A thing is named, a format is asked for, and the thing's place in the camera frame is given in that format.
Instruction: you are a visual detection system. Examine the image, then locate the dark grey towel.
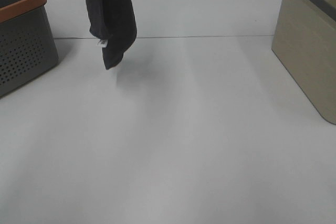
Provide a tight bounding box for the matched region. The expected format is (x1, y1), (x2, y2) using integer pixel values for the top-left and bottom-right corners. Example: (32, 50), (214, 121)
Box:
(85, 0), (137, 70)

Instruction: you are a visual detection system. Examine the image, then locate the grey basket with orange rim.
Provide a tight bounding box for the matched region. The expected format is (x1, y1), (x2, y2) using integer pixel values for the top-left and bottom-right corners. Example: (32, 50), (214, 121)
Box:
(1, 0), (58, 96)

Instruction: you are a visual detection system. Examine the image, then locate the beige bin with grey rim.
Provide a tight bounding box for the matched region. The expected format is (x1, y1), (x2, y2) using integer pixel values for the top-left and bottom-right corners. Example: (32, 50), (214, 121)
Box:
(271, 0), (335, 124)

